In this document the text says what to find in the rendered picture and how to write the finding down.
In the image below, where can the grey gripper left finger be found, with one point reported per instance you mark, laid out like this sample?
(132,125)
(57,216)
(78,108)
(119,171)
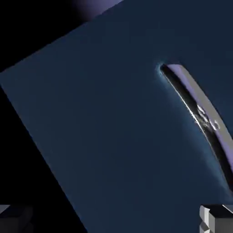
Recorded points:
(12,218)

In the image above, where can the dark blue drawer front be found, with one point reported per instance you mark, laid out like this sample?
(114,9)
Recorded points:
(102,112)

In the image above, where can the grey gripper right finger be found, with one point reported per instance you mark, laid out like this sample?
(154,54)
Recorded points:
(216,220)

